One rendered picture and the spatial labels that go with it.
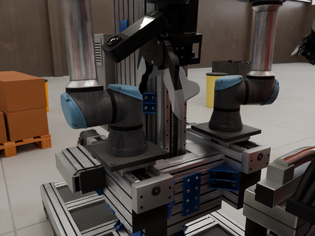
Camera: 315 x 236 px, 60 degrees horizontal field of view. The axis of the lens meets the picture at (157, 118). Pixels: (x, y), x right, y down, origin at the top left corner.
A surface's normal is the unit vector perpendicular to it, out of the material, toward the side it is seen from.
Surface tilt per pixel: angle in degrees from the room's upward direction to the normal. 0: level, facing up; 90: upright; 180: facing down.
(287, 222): 90
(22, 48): 90
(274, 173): 90
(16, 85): 90
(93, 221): 0
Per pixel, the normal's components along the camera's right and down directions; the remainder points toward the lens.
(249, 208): -0.79, 0.16
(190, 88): 0.44, -0.17
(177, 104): -0.30, 0.45
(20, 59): 0.54, 0.21
